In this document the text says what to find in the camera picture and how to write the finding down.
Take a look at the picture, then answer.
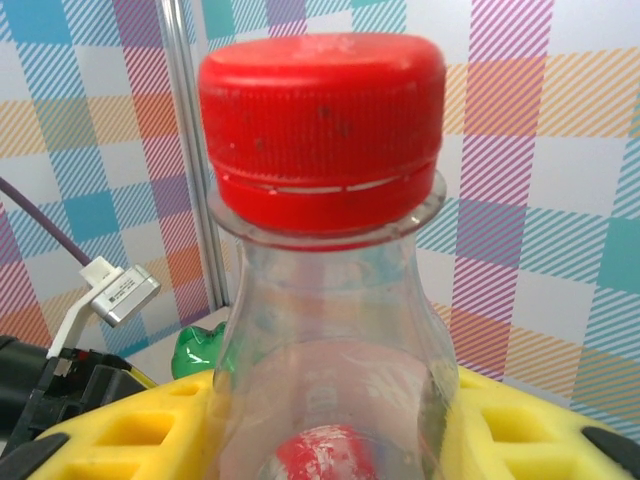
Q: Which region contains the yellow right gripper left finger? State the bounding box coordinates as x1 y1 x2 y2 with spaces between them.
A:
0 372 226 480

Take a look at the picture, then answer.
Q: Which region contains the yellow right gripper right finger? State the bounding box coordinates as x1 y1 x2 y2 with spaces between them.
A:
439 367 640 480

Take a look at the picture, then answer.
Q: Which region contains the green plastic bottle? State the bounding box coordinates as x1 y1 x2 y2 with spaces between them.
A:
171 323 229 384

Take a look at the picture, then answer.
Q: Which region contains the clear bottle red label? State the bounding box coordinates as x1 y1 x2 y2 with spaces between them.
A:
197 32 461 480

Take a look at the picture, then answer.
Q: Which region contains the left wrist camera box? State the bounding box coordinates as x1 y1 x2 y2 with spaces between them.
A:
47 255 162 359

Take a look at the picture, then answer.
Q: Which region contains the purple cable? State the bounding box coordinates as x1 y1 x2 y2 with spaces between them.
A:
0 175 94 266

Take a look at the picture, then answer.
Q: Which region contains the aluminium frame post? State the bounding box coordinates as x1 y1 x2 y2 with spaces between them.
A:
158 0 234 311

